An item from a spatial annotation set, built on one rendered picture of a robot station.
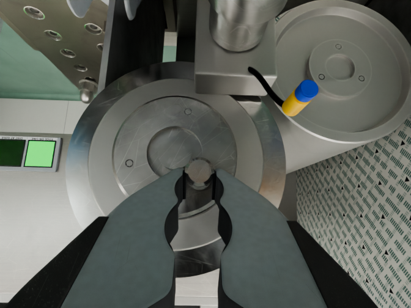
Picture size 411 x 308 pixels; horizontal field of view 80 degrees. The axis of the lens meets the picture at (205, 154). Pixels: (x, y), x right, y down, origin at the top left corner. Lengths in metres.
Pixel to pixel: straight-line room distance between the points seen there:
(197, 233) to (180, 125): 0.07
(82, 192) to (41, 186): 0.40
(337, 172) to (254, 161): 0.18
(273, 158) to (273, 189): 0.02
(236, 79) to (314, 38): 0.09
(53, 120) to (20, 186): 2.87
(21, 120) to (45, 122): 0.29
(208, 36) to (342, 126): 0.11
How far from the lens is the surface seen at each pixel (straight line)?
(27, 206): 0.59
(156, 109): 0.16
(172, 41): 0.65
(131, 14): 0.22
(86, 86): 0.58
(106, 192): 0.17
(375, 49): 0.25
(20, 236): 0.60
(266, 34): 0.17
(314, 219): 0.38
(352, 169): 0.31
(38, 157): 0.59
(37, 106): 3.62
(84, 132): 0.19
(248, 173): 0.16
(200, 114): 0.15
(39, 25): 0.47
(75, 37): 0.47
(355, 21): 0.26
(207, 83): 0.16
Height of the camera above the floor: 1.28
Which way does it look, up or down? 12 degrees down
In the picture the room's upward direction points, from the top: 179 degrees counter-clockwise
